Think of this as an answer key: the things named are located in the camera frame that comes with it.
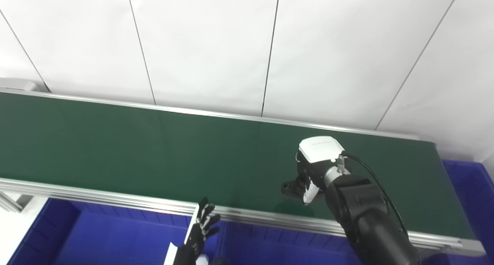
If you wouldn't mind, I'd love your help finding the black flange part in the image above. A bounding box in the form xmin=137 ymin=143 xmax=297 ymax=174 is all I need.
xmin=281 ymin=176 xmax=309 ymax=199

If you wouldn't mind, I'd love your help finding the green conveyor belt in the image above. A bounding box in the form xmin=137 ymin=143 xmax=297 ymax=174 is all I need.
xmin=0 ymin=88 xmax=486 ymax=258
xmin=0 ymin=92 xmax=476 ymax=241

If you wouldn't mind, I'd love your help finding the blue plastic bin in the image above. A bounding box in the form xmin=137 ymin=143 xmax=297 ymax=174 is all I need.
xmin=418 ymin=160 xmax=494 ymax=265
xmin=215 ymin=221 xmax=365 ymax=265
xmin=8 ymin=197 xmax=225 ymax=265

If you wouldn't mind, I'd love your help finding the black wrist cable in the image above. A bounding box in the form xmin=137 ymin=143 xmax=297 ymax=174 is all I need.
xmin=341 ymin=151 xmax=408 ymax=238

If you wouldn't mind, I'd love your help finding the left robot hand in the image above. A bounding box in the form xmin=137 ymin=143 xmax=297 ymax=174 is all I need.
xmin=164 ymin=197 xmax=222 ymax=265

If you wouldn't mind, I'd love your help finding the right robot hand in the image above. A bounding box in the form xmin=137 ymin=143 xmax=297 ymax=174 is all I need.
xmin=295 ymin=136 xmax=346 ymax=206

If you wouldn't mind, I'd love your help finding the grey conveyor end cover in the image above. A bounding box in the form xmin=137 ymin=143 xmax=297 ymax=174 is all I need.
xmin=0 ymin=78 xmax=40 ymax=92

